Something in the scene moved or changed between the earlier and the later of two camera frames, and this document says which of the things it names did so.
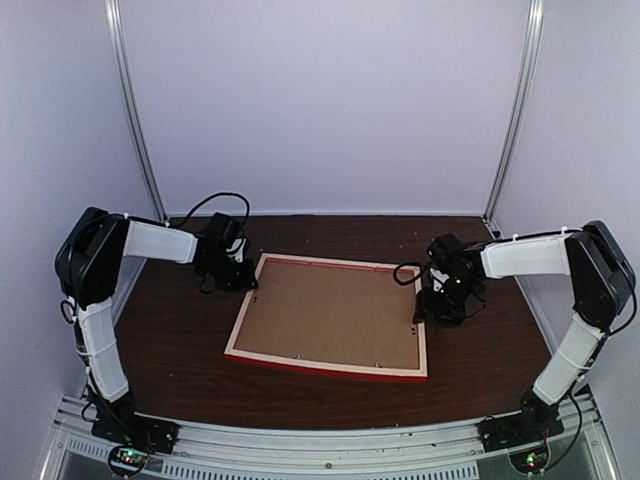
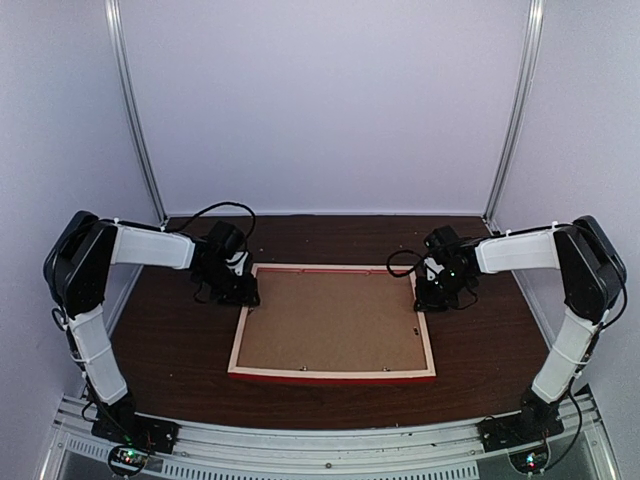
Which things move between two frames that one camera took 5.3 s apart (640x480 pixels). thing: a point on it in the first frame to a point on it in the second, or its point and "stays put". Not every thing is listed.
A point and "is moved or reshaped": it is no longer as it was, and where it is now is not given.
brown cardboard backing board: (335, 313) is moved or reshaped
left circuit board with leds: (127, 460) stays put
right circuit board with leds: (532, 460) stays put
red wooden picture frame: (247, 304) is moved or reshaped
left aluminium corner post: (117, 34) stays put
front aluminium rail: (443, 451) stays put
